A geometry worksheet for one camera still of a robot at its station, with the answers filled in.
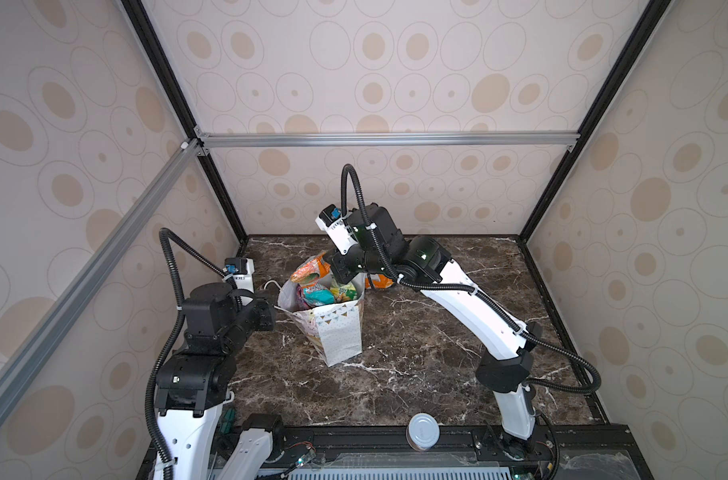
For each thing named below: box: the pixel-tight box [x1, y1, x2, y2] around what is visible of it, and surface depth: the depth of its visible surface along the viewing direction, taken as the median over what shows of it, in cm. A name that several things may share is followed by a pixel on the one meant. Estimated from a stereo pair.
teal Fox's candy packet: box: [303, 283, 335, 305], surface depth 79 cm
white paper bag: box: [277, 274, 366, 367], surface depth 76 cm
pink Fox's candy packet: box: [290, 251, 331, 285], surface depth 65 cm
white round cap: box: [406, 412, 441, 452], surface depth 73 cm
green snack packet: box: [330, 283, 357, 302], surface depth 81 cm
